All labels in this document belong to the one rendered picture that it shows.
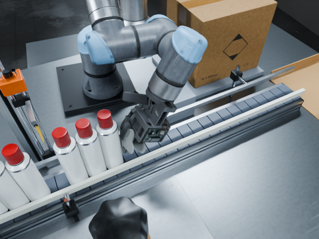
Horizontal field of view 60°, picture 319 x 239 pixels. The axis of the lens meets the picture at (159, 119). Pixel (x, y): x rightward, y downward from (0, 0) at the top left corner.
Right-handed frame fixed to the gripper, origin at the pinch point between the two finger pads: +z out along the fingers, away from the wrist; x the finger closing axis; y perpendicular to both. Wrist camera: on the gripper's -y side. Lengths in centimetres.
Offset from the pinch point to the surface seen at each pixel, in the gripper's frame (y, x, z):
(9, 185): 2.3, -27.2, 8.8
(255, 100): -1.7, 44.9, -19.6
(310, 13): -129, 261, -60
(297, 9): -147, 265, -58
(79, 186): 4.5, -11.6, 9.1
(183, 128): -2.3, 20.3, -5.4
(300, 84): -4, 70, -29
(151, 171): 5.9, 8.1, 4.4
